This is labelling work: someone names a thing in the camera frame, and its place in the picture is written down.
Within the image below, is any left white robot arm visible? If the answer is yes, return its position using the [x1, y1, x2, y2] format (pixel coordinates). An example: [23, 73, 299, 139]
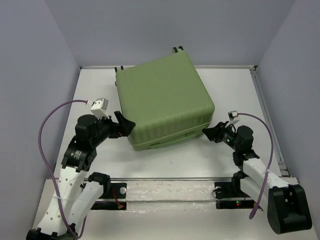
[26, 111, 136, 240]

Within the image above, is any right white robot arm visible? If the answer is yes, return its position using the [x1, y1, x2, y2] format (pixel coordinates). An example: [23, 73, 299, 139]
[202, 122, 313, 235]

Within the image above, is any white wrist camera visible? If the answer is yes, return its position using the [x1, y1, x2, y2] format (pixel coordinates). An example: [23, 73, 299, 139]
[226, 110, 240, 128]
[90, 97, 109, 119]

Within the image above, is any green hard-shell suitcase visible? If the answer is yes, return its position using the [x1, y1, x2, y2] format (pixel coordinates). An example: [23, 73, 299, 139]
[114, 46, 215, 151]

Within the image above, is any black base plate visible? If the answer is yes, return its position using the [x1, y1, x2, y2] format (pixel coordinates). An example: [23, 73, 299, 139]
[91, 182, 127, 211]
[211, 181, 256, 210]

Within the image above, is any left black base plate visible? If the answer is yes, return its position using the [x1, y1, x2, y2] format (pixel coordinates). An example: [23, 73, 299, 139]
[91, 182, 127, 211]

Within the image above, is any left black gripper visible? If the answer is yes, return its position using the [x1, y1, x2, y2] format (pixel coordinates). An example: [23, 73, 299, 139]
[91, 110, 136, 146]

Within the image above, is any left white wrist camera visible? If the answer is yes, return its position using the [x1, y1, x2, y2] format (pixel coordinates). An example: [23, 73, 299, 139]
[90, 97, 109, 119]

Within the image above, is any aluminium rail across table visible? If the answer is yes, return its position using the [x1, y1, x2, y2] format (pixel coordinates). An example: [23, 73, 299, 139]
[43, 176, 276, 182]

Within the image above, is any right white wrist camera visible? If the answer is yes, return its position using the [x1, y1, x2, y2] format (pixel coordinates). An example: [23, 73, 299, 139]
[226, 110, 240, 128]

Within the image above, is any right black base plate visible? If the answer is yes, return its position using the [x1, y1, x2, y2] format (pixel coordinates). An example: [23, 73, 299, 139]
[211, 181, 256, 210]

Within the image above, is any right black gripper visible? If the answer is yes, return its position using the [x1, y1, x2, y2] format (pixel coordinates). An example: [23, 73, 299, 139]
[201, 120, 240, 151]

